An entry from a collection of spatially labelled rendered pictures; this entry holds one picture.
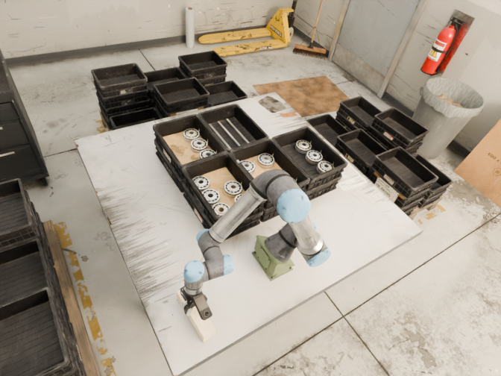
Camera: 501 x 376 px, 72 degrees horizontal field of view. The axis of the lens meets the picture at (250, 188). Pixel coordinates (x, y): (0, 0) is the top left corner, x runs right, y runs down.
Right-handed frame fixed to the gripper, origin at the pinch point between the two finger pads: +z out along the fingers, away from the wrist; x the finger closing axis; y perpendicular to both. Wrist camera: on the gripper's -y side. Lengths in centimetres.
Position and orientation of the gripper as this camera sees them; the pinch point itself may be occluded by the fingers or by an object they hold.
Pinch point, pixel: (195, 311)
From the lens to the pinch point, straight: 164.2
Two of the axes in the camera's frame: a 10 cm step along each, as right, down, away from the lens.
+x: -8.1, 3.6, -4.7
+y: -5.8, -6.5, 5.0
